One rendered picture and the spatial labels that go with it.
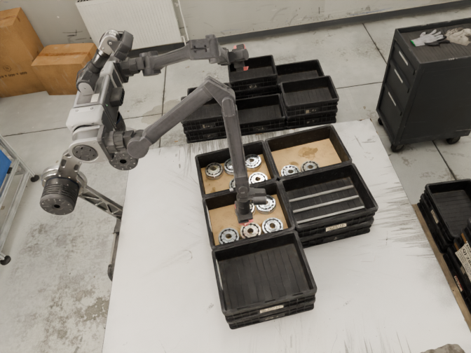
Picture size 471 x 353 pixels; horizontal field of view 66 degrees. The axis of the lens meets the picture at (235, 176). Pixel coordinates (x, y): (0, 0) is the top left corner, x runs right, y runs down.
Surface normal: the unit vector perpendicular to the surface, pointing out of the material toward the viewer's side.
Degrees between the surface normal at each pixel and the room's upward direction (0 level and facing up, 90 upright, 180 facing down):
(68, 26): 90
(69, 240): 0
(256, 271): 0
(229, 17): 90
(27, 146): 0
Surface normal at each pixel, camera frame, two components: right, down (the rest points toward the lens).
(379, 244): -0.12, -0.62
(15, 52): 0.18, 0.76
